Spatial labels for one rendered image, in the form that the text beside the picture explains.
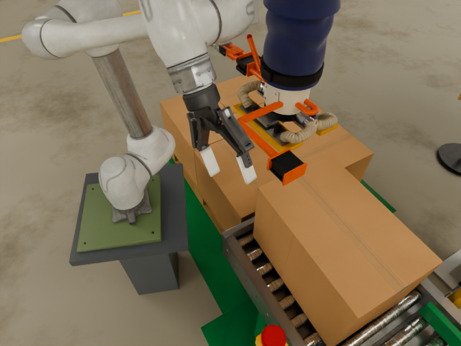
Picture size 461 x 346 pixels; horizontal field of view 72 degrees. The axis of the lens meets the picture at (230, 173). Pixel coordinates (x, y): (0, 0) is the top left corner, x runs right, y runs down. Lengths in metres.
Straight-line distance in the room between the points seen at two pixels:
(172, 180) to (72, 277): 1.06
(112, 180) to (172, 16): 0.85
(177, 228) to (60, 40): 0.88
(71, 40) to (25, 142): 2.56
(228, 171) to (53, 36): 1.25
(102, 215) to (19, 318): 1.05
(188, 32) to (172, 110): 1.81
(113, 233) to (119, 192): 0.22
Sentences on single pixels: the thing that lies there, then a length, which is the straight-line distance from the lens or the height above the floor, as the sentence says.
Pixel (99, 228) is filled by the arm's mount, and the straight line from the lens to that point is 1.55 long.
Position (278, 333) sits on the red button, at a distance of 1.00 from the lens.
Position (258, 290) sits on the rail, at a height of 0.60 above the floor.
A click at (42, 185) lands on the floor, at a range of 2.99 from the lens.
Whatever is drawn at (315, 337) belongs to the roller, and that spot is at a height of 0.55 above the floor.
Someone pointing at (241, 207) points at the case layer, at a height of 0.54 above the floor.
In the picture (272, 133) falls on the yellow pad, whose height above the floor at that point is 1.17.
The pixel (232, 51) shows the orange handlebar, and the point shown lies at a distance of 1.52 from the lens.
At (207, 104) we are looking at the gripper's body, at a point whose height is 1.61.
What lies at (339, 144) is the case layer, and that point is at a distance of 2.23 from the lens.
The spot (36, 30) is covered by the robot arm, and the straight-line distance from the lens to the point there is 1.09.
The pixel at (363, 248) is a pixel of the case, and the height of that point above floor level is 0.95.
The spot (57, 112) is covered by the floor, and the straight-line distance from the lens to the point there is 3.67.
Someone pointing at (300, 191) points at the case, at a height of 0.95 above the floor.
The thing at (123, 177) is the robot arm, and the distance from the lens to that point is 1.35.
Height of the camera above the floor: 2.00
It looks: 49 degrees down
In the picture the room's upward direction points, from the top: straight up
